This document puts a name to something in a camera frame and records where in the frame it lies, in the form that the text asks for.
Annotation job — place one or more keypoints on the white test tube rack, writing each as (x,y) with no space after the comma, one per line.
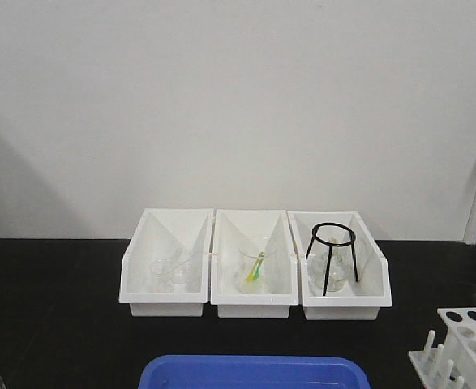
(452,362)

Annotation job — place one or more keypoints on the glass beaker with droppers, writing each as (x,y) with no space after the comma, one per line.
(255,269)

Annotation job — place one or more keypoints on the middle white storage bin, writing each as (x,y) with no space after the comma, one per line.
(231,226)

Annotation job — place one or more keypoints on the white storage bin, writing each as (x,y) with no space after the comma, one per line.
(357,300)
(160,233)
(231,226)

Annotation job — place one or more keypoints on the small glass beakers in bin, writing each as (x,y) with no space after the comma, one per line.
(178,273)

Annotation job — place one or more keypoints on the left white storage bin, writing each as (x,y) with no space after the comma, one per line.
(160,233)

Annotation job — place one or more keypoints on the glass flask under tripod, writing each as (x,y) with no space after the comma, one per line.
(328,268)

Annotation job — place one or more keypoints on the right white storage bin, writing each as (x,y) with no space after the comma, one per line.
(357,300)

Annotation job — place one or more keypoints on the blue plastic tray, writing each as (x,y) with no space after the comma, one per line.
(241,371)

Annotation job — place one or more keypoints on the black wire tripod stand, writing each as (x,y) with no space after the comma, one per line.
(336,234)

